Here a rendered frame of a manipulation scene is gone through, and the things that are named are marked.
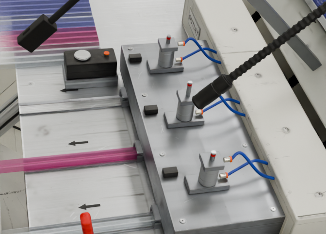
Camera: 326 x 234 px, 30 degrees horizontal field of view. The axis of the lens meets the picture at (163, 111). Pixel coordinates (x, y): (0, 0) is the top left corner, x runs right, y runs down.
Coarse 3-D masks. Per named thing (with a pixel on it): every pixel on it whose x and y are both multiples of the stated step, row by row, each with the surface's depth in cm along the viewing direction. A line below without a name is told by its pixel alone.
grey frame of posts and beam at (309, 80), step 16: (272, 0) 95; (288, 0) 93; (304, 0) 91; (288, 16) 92; (304, 16) 90; (272, 32) 92; (304, 32) 88; (320, 32) 86; (288, 48) 89; (320, 48) 85; (304, 64) 85; (304, 80) 84; (320, 80) 82; (16, 96) 139; (320, 96) 81; (0, 112) 141; (16, 112) 139; (320, 112) 80; (0, 128) 142
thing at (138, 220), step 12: (120, 216) 74; (132, 216) 74; (144, 216) 75; (24, 228) 72; (36, 228) 72; (48, 228) 72; (60, 228) 72; (72, 228) 72; (96, 228) 73; (108, 228) 73; (120, 228) 74
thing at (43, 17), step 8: (40, 16) 69; (32, 24) 69; (40, 24) 68; (48, 24) 69; (56, 24) 70; (24, 32) 70; (32, 32) 69; (40, 32) 69; (48, 32) 69; (24, 40) 69; (32, 40) 70; (40, 40) 70; (24, 48) 70; (32, 48) 70
